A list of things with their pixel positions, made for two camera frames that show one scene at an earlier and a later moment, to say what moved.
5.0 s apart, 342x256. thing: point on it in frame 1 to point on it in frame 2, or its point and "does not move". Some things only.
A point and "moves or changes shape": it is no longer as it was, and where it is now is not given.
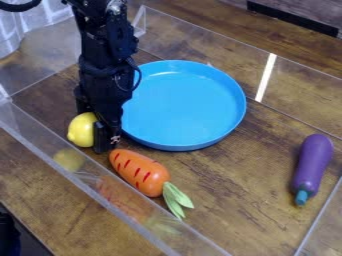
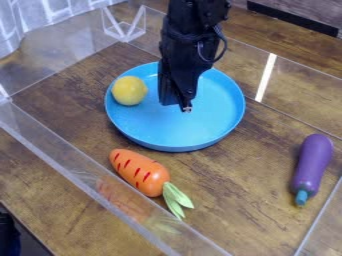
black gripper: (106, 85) to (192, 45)
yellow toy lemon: (81, 131) moves or changes shape
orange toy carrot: (149, 176) does not move
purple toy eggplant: (316, 152) does not move
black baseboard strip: (292, 18) does not move
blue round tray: (188, 105) does not move
